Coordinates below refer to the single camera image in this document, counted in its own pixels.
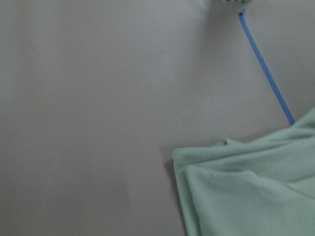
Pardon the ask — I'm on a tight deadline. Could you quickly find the olive green long-sleeve shirt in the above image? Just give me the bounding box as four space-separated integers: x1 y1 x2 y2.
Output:
173 110 315 236

